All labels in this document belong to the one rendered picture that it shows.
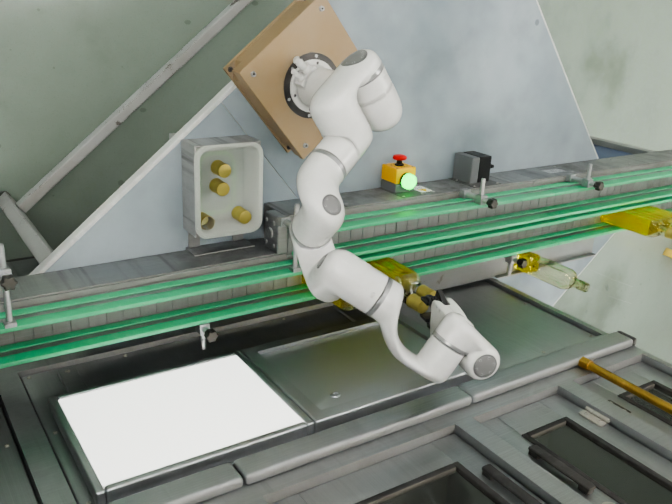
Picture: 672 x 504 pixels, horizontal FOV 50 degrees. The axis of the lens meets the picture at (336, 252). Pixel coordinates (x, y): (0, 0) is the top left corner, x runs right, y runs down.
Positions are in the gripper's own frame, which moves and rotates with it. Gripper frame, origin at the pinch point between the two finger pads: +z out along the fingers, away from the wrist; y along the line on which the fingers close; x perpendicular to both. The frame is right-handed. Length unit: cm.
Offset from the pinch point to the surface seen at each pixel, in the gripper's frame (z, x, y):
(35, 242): 45, 89, 9
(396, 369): -3.8, 9.0, -12.6
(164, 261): 23, 58, 9
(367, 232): 32.8, 4.8, 8.9
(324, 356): 5.1, 23.8, -11.8
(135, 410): -10, 67, -11
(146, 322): 11, 63, -1
